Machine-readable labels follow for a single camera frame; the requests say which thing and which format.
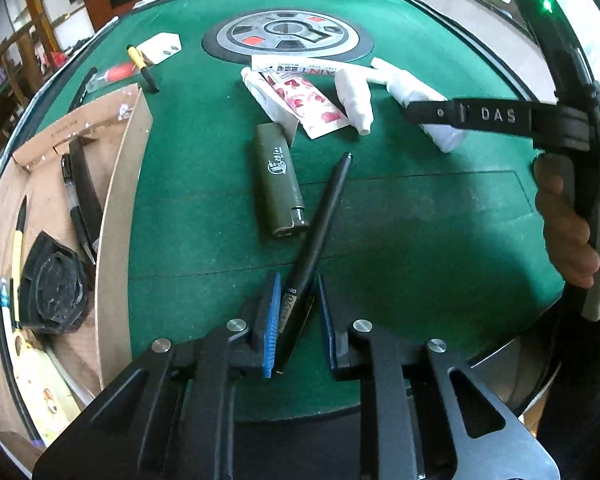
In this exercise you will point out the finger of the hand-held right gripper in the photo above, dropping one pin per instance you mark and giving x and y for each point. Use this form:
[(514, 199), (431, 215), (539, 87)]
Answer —
[(475, 116)]

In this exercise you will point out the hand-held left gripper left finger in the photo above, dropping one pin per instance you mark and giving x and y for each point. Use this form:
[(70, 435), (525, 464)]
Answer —
[(271, 327)]

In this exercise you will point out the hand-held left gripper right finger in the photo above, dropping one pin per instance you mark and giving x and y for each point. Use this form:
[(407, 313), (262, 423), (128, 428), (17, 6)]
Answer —
[(327, 322)]

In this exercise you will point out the black pen with white label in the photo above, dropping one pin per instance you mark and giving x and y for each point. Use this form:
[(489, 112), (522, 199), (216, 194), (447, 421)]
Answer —
[(320, 230)]

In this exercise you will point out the brown cardboard box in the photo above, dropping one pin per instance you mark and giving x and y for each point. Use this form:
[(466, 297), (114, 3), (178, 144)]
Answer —
[(120, 240)]

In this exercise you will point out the round black plastic object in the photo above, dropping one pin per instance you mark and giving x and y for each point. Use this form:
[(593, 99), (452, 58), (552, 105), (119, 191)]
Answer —
[(50, 290)]

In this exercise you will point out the yellow printed card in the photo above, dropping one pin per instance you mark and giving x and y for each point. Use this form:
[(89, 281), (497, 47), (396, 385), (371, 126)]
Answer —
[(45, 390)]

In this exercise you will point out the clear and black pen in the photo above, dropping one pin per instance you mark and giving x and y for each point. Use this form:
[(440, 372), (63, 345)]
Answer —
[(72, 200)]

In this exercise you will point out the black strip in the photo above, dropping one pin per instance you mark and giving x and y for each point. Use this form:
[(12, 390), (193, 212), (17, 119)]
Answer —
[(85, 180)]

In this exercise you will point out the white pen with blue tip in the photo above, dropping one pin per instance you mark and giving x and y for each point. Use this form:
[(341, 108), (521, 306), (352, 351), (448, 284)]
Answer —
[(5, 320)]

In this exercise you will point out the person's right forearm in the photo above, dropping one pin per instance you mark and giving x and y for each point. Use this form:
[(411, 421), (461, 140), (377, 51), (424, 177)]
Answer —
[(585, 400)]

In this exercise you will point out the person's right hand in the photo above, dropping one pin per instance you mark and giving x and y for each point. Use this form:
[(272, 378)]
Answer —
[(562, 220)]

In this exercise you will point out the white tube right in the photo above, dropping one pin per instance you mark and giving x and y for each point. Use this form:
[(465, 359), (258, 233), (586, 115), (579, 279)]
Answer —
[(410, 90)]

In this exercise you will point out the small white bottle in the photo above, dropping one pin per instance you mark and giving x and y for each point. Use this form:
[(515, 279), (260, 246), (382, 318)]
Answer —
[(355, 100)]

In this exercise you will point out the dark green lighter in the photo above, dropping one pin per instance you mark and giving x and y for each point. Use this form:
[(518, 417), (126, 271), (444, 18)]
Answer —
[(277, 180)]

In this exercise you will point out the pink patterned sachet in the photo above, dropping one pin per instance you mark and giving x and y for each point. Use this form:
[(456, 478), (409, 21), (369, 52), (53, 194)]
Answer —
[(310, 102)]

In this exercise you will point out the long white tube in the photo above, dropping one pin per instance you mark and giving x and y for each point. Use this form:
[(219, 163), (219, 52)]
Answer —
[(300, 66)]

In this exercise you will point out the round grey table centre panel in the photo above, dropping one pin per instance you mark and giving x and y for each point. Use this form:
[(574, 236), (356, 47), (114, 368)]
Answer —
[(285, 35)]

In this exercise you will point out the white squeeze tube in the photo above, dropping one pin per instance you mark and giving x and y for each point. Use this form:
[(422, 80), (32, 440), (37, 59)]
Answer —
[(262, 95)]

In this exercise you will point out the yellow and black pen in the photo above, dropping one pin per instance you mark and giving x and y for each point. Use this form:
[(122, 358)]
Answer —
[(144, 69)]

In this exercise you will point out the small red plastic object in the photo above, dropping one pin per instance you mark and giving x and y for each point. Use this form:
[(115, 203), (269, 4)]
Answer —
[(115, 73)]

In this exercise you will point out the white card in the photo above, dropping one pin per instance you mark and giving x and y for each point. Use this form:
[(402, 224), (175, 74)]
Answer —
[(162, 46)]

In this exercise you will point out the thin black pen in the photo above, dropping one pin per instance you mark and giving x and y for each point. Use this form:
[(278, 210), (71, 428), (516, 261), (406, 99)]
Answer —
[(82, 88)]

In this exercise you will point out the wooden wall shelf unit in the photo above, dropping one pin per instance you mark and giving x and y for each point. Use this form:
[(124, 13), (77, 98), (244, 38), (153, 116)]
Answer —
[(25, 30)]

